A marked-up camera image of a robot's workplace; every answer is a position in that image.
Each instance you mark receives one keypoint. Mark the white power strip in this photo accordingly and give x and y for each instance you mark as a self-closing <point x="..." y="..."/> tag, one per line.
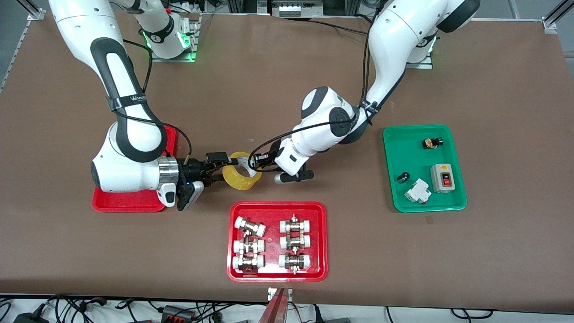
<point x="290" y="10"/>

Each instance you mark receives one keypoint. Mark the empty red plastic tray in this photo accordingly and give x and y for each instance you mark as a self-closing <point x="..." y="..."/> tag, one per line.
<point x="116" y="204"/>

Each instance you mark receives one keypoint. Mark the metal white pipe fitting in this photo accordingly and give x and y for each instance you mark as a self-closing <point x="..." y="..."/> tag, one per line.
<point x="295" y="224"/>
<point x="249" y="246"/>
<point x="250" y="226"/>
<point x="295" y="242"/>
<point x="248" y="263"/>
<point x="294" y="262"/>

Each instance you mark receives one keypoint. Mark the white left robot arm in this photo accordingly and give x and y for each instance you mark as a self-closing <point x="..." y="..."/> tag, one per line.
<point x="394" y="36"/>

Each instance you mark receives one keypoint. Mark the black orange connector box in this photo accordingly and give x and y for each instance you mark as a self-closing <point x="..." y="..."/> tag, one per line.
<point x="177" y="312"/>

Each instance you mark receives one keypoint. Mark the green plastic tray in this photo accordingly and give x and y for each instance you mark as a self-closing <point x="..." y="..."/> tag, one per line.
<point x="403" y="197"/>

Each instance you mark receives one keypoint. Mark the small black gold component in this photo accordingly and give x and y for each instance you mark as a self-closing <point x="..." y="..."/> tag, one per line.
<point x="432" y="143"/>

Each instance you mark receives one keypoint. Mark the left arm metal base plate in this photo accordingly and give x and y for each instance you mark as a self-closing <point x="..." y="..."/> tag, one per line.
<point x="423" y="66"/>

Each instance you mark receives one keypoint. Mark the yellow clear tape roll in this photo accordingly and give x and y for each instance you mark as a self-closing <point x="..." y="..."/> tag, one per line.
<point x="242" y="184"/>

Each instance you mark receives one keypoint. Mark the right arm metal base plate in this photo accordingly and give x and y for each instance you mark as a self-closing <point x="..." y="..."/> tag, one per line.
<point x="172" y="59"/>

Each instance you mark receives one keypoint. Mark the white circuit breaker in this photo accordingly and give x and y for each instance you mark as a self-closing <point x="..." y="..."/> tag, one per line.
<point x="418" y="192"/>

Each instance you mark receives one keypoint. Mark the black power adapter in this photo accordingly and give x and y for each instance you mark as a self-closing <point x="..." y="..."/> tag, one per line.
<point x="31" y="318"/>

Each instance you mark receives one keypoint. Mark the small silver metal bracket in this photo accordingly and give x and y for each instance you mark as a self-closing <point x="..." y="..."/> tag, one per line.
<point x="270" y="294"/>

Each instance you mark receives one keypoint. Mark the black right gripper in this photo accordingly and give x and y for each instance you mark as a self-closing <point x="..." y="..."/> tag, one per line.
<point x="191" y="170"/>

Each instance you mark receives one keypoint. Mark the red metal bar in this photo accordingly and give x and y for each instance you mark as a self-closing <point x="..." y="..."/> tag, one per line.
<point x="276" y="312"/>

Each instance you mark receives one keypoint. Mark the grey push-button switch box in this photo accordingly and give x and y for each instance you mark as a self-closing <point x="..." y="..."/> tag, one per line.
<point x="441" y="177"/>

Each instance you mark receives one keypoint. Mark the small black knob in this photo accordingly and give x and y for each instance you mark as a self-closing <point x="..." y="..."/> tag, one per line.
<point x="403" y="177"/>

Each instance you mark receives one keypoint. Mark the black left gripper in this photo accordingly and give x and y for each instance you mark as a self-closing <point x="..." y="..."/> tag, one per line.
<point x="270" y="158"/>

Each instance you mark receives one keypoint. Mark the aluminium frame rail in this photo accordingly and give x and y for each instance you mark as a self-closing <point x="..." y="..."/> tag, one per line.
<point x="314" y="9"/>

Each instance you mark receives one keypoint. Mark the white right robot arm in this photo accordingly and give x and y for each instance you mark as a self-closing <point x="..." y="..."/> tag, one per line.
<point x="125" y="175"/>

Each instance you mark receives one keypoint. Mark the red tray holding fittings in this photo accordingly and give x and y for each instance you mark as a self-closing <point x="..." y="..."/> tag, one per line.
<point x="272" y="251"/>

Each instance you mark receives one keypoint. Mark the black plug block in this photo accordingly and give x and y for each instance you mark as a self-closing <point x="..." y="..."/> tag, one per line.
<point x="332" y="320"/>

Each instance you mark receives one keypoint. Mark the aluminium corner bracket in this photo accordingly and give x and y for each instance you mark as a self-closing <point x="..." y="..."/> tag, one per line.
<point x="550" y="24"/>
<point x="36" y="15"/>

